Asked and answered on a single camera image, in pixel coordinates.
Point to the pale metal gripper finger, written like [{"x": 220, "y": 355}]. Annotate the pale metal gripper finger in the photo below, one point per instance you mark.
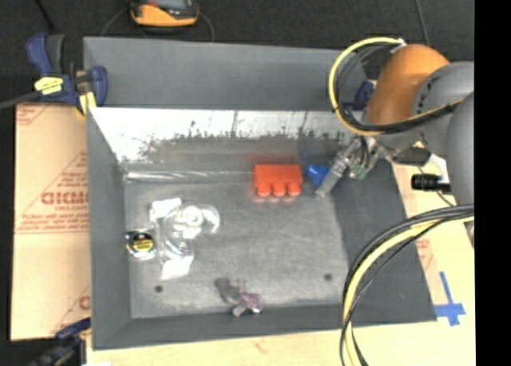
[
  {"x": 328, "y": 177},
  {"x": 334, "y": 180}
]

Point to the small blue plastic piece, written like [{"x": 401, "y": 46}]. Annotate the small blue plastic piece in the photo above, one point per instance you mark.
[{"x": 317, "y": 174}]

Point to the orange-red toy block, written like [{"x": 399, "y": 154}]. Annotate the orange-red toy block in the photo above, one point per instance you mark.
[{"x": 277, "y": 179}]

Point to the grey metal bin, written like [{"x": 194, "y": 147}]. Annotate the grey metal bin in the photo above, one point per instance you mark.
[{"x": 259, "y": 236}]

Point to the purple and grey small toy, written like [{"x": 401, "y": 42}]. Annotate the purple and grey small toy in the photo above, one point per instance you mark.
[{"x": 241, "y": 298}]

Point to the clear crumpled plastic bottle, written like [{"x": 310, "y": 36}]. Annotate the clear crumpled plastic bottle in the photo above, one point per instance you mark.
[{"x": 179, "y": 232}]

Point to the brown cardboard board red print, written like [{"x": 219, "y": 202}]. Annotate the brown cardboard board red print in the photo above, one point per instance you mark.
[{"x": 48, "y": 180}]

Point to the black cylinder on white bracket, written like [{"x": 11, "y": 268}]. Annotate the black cylinder on white bracket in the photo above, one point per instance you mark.
[{"x": 427, "y": 182}]

